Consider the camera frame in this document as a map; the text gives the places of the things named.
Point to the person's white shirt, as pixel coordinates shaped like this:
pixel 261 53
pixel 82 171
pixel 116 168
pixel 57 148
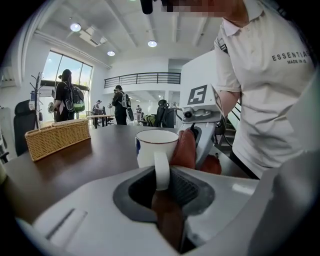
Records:
pixel 262 100

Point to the white ceiling air unit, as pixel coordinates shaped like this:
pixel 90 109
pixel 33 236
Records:
pixel 93 36

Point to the person's right forearm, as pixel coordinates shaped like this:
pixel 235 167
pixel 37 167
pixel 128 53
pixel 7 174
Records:
pixel 230 105

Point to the white hard-shell backpack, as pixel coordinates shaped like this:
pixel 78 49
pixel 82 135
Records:
pixel 128 110

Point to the black metal balcony railing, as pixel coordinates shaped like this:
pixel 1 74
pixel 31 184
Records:
pixel 142 80

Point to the black coat rack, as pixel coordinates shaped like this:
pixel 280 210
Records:
pixel 37 100

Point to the reddish-brown knitted cloth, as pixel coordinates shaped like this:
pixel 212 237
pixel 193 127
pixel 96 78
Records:
pixel 183 150

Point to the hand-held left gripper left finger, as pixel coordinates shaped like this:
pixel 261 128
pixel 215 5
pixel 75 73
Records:
pixel 100 212

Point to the black head-mounted camera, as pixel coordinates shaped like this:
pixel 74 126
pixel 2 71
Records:
pixel 146 6

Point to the black high-back office chair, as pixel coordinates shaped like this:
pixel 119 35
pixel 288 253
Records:
pixel 23 125

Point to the wicker basket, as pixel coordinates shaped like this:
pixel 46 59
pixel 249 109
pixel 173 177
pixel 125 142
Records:
pixel 57 140

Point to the round ceiling light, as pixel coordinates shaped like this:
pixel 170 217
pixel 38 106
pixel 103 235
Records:
pixel 111 53
pixel 152 43
pixel 75 27

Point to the black office chair with clutter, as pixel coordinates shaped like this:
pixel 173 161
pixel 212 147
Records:
pixel 162 112

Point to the white mug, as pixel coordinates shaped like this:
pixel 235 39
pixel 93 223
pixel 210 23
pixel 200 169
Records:
pixel 155 147

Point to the green and black backpack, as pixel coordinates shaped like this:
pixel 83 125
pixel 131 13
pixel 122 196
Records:
pixel 76 101

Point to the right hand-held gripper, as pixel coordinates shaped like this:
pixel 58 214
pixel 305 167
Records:
pixel 200 75

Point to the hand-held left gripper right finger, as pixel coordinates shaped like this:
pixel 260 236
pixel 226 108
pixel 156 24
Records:
pixel 225 200

